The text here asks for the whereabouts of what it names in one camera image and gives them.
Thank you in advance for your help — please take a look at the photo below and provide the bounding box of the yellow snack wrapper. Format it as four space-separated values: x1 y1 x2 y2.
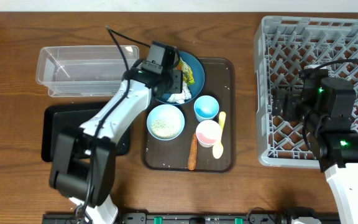
176 58 195 85

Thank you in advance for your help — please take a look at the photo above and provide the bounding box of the white tissue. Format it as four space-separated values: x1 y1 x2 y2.
167 82 192 104

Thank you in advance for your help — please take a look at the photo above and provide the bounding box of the light blue cup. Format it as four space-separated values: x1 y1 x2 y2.
194 95 219 122

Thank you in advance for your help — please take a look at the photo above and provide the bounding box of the white pink cup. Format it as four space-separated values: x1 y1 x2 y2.
196 120 222 147

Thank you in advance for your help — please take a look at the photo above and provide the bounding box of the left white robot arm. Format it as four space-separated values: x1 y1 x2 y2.
49 67 183 223

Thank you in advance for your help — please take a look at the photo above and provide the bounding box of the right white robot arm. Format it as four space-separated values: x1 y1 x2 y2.
272 67 358 223

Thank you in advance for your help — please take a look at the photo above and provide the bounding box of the grey dishwasher rack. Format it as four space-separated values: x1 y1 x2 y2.
254 16 358 169

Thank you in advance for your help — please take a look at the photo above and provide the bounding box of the clear plastic waste bin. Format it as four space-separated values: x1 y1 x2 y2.
36 45 126 97

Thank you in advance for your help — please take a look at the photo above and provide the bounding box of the black waste bin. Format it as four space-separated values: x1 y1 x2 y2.
40 101 132 163

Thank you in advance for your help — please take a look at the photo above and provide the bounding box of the dark blue plate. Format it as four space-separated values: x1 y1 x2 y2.
155 50 205 105

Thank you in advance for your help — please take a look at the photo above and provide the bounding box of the light blue rice bowl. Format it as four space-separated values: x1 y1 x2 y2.
146 105 185 141

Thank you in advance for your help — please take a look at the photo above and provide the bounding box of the dark brown serving tray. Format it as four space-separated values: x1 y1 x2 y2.
142 58 236 173

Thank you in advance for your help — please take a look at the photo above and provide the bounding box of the yellow plastic spoon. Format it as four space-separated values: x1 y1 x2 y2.
213 111 226 159

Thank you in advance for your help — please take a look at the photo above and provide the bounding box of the orange carrot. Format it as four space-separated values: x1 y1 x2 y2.
188 133 198 170

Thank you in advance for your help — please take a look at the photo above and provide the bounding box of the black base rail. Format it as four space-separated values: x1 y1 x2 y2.
42 207 341 224

